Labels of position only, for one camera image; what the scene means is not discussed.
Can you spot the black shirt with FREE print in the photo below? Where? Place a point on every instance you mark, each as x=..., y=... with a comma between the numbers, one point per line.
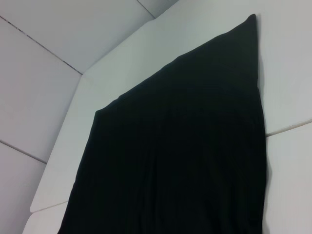
x=170, y=146

